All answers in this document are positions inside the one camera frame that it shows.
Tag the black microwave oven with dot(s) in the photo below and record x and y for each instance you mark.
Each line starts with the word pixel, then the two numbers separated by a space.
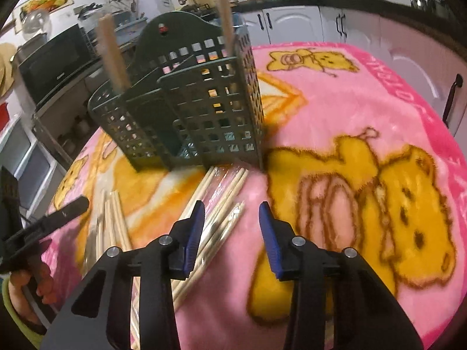
pixel 54 65

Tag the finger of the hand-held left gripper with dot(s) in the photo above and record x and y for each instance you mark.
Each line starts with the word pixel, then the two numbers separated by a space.
pixel 69 208

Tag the black kitchen countertop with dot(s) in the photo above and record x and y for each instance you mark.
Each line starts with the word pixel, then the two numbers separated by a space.
pixel 383 5

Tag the bundle of chopsticks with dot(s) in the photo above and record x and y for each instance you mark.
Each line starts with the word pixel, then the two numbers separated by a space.
pixel 233 189

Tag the fruit wall poster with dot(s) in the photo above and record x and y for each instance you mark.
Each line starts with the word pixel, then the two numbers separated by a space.
pixel 43 2

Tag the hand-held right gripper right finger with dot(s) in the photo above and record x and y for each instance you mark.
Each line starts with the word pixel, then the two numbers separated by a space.
pixel 270 234

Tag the steel teapot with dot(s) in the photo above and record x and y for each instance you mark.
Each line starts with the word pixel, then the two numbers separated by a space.
pixel 417 2

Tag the white storage drawers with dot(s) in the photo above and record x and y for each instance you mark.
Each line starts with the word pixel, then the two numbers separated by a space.
pixel 22 153

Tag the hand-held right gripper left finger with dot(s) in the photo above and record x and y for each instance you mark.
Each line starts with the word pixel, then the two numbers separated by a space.
pixel 195 230

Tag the green plastic utensil holder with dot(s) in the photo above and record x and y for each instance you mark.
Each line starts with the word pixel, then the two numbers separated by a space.
pixel 219 116

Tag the metal kitchen shelf rack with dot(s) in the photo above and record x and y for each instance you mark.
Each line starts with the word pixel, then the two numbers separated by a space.
pixel 47 116

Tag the pink printed blanket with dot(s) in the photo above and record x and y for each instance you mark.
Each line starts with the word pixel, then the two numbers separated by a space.
pixel 328 116

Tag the steel canister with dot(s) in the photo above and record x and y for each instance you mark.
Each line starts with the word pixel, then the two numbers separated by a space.
pixel 437 6

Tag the glass pot lid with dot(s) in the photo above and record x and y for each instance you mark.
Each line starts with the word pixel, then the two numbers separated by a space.
pixel 34 23

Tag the person's left hand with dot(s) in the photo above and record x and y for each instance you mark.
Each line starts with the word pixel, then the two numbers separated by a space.
pixel 44 284

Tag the white kitchen cabinets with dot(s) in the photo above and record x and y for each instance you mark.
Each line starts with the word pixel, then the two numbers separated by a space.
pixel 292 25

